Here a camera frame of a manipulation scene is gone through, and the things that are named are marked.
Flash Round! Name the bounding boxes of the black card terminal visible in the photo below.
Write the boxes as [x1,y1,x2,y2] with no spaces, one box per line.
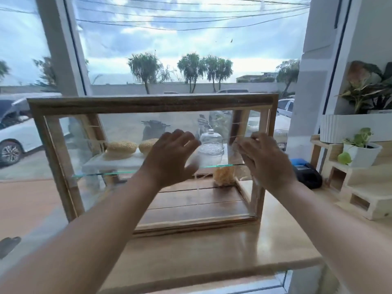
[290,158,323,190]

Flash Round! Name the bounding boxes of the jar of yellow snacks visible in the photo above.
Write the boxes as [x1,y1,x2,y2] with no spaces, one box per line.
[213,166,236,189]

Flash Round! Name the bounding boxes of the palm tree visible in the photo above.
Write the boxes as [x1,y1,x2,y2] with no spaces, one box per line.
[128,52,163,95]
[276,59,301,96]
[177,52,206,94]
[203,55,233,92]

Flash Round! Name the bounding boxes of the person's left hand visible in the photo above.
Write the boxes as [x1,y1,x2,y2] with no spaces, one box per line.
[143,129,202,191]

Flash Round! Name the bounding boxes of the distant low building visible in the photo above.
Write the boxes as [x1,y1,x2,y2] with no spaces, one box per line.
[236,71,279,83]

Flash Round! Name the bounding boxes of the person's left forearm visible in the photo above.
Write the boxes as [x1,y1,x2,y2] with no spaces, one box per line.
[0,177,163,294]

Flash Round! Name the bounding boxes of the light wooden stepped stand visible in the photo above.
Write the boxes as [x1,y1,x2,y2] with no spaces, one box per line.
[309,135,392,221]

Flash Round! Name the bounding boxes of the person's right hand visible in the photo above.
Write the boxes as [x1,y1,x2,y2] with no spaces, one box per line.
[234,132,296,193]

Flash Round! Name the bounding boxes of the white ribbed planter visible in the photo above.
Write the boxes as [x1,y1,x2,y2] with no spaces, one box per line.
[320,112,392,144]

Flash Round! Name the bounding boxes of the small green plant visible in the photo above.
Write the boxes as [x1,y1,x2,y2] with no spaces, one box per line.
[337,127,373,165]

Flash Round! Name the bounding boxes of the pink green leafy plant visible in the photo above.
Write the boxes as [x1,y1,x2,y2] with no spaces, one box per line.
[335,60,392,114]

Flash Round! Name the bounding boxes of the white window frame post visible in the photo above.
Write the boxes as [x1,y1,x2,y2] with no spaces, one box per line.
[35,0,93,97]

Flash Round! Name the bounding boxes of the overhead power cables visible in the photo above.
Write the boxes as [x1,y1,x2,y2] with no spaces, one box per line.
[0,0,311,31]

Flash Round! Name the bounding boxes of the wooden glass display case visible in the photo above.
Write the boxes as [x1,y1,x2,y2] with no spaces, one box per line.
[27,94,279,235]

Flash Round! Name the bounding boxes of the white car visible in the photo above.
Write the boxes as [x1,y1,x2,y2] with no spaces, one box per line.
[0,118,44,167]

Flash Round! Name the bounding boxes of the round seeded bread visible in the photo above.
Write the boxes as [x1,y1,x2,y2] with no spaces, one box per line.
[105,141,138,160]
[138,138,160,157]

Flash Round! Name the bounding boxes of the glass shelf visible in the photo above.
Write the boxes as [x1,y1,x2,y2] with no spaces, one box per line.
[72,164,246,178]

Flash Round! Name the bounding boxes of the dark motor scooter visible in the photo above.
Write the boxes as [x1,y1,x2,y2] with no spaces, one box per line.
[141,119,171,141]

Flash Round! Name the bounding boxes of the white serving board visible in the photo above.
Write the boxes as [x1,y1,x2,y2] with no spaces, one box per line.
[82,151,154,175]

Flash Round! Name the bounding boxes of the small white plant pot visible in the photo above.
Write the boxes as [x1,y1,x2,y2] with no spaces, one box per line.
[342,142,383,168]

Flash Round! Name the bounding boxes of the person's right forearm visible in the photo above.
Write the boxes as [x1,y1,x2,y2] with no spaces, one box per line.
[269,180,392,294]

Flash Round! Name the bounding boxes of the clear glass dome jar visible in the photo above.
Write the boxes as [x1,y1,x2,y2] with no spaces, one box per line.
[198,129,226,165]

